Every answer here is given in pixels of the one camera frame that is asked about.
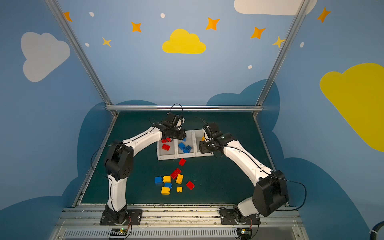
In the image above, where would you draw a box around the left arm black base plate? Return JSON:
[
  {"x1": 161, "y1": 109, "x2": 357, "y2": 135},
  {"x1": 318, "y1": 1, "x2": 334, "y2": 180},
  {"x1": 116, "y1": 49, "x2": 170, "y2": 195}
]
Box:
[{"x1": 100, "y1": 209, "x2": 143, "y2": 226}]

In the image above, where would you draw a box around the white bin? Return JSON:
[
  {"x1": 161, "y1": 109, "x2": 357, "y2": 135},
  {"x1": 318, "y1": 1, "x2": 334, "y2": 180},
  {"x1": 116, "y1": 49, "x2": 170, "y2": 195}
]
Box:
[
  {"x1": 193, "y1": 129, "x2": 214, "y2": 157},
  {"x1": 176, "y1": 131, "x2": 196, "y2": 158},
  {"x1": 157, "y1": 137, "x2": 177, "y2": 161}
]

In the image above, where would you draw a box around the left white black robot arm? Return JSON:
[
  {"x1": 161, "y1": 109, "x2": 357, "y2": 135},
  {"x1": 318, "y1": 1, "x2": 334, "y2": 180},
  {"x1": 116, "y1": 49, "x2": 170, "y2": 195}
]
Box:
[{"x1": 100, "y1": 113, "x2": 187, "y2": 226}]

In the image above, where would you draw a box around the blue lego brick left large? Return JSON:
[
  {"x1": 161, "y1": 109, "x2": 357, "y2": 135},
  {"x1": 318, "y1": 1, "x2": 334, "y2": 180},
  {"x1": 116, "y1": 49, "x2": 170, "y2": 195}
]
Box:
[{"x1": 154, "y1": 177, "x2": 163, "y2": 185}]

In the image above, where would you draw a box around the right controller board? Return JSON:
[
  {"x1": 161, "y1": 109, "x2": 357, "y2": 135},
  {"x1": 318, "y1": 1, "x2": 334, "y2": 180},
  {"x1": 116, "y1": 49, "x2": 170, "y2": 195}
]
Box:
[{"x1": 236, "y1": 228, "x2": 252, "y2": 240}]

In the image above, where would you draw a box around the controller board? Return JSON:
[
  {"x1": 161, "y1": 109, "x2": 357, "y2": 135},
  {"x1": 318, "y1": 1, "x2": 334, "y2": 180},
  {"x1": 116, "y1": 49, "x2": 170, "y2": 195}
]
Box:
[
  {"x1": 108, "y1": 228, "x2": 129, "y2": 240},
  {"x1": 236, "y1": 228, "x2": 252, "y2": 240}
]

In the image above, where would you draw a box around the large yellow lego brick bottom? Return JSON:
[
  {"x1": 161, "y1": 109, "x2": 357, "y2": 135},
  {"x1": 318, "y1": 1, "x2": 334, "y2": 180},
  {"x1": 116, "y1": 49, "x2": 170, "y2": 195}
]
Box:
[{"x1": 161, "y1": 187, "x2": 171, "y2": 196}]

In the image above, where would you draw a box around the red lego brick top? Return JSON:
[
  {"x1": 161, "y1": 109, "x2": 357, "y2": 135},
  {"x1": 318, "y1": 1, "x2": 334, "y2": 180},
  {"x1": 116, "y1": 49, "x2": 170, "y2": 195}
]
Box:
[{"x1": 179, "y1": 159, "x2": 186, "y2": 166}]

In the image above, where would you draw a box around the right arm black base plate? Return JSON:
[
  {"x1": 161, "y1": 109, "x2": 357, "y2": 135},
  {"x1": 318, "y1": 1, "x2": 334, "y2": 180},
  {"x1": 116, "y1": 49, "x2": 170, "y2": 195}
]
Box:
[{"x1": 218, "y1": 208, "x2": 261, "y2": 225}]

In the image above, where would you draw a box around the aluminium frame rail back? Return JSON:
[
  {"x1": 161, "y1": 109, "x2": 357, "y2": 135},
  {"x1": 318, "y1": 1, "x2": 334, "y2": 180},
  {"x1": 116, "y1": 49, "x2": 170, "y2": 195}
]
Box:
[{"x1": 106, "y1": 105, "x2": 263, "y2": 112}]

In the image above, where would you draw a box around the middle white bin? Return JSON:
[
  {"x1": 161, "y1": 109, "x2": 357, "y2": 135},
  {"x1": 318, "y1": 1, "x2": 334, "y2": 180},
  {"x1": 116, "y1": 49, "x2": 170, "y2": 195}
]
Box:
[{"x1": 176, "y1": 131, "x2": 196, "y2": 158}]

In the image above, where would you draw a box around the aluminium frame post left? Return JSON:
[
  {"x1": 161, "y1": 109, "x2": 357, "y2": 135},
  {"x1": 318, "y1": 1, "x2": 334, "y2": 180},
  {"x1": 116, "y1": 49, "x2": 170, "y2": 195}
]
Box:
[{"x1": 45, "y1": 0, "x2": 113, "y2": 107}]

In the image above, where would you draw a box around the blue lego brick top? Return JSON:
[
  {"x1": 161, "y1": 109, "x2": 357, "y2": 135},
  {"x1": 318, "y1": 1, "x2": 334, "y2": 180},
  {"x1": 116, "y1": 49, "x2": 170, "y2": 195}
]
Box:
[{"x1": 178, "y1": 143, "x2": 186, "y2": 151}]

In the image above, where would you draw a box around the right white bin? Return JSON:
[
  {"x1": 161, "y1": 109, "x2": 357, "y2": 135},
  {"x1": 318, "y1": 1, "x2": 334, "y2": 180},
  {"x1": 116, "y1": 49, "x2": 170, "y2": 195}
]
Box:
[{"x1": 193, "y1": 129, "x2": 214, "y2": 157}]

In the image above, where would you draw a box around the left controller board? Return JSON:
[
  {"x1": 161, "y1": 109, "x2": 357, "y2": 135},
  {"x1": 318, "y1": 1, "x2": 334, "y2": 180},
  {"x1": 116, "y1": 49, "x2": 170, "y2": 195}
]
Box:
[{"x1": 108, "y1": 228, "x2": 129, "y2": 240}]

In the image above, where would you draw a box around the small blue lego brick lower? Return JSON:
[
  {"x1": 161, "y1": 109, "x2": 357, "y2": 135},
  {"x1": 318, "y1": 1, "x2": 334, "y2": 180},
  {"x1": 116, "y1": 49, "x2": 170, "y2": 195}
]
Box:
[{"x1": 164, "y1": 183, "x2": 172, "y2": 189}]

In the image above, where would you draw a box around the aluminium frame post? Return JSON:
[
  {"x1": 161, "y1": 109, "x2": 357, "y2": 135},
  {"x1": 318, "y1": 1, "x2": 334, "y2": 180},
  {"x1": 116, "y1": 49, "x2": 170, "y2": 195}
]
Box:
[
  {"x1": 45, "y1": 0, "x2": 113, "y2": 107},
  {"x1": 252, "y1": 0, "x2": 311, "y2": 121}
]

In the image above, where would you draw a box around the long red lego brick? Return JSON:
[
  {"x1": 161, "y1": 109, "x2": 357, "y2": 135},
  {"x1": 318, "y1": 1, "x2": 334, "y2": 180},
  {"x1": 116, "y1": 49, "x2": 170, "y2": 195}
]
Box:
[{"x1": 170, "y1": 168, "x2": 181, "y2": 180}]

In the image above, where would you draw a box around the left white bin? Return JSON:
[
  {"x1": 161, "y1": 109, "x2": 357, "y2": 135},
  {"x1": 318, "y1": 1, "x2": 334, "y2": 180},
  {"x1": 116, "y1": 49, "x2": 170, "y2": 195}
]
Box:
[{"x1": 157, "y1": 137, "x2": 177, "y2": 161}]

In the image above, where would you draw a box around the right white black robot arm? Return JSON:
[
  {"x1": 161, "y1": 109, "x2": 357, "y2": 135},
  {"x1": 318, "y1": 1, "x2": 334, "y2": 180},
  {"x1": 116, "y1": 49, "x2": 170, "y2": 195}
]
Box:
[{"x1": 199, "y1": 122, "x2": 289, "y2": 223}]

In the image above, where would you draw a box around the aluminium frame post right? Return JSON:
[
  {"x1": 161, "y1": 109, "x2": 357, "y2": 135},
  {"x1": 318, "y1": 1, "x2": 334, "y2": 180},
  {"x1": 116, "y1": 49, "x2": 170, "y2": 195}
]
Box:
[{"x1": 252, "y1": 0, "x2": 311, "y2": 121}]

